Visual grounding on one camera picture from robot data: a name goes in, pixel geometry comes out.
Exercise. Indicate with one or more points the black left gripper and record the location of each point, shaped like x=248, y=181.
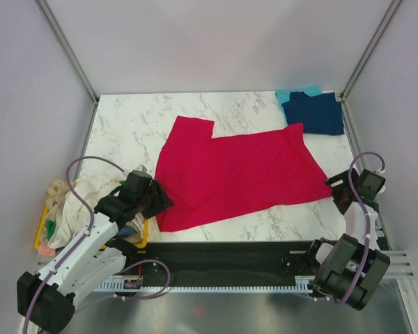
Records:
x=161, y=200

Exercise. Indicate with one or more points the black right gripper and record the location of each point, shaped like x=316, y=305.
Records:
x=336, y=189

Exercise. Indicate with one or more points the magenta red t shirt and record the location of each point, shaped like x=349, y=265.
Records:
x=212, y=179

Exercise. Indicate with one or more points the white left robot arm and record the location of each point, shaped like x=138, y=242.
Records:
x=48, y=298

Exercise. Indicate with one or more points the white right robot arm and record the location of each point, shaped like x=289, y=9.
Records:
x=351, y=268

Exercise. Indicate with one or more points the grey blue t shirt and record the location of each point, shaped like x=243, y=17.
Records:
x=127, y=232

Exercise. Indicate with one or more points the navy blue folded t shirt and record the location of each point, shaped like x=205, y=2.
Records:
x=315, y=113

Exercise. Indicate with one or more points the cream white t shirt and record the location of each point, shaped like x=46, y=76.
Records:
x=70, y=211

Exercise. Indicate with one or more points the light blue folded t shirt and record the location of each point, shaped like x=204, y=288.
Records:
x=292, y=95

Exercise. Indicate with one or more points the green garment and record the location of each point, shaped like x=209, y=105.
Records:
x=50, y=227

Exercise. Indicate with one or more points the pink garment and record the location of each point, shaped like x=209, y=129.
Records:
x=45, y=251

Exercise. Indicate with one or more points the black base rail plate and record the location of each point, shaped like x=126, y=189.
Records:
x=223, y=263

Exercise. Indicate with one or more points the white slotted cable duct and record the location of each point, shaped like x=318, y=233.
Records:
x=130, y=284

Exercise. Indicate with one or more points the right aluminium frame post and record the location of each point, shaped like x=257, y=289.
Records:
x=384, y=23

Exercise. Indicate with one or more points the aluminium frame post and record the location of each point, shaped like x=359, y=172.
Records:
x=384, y=23
x=62, y=40

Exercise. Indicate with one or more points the left aluminium frame post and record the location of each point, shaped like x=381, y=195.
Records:
x=62, y=40

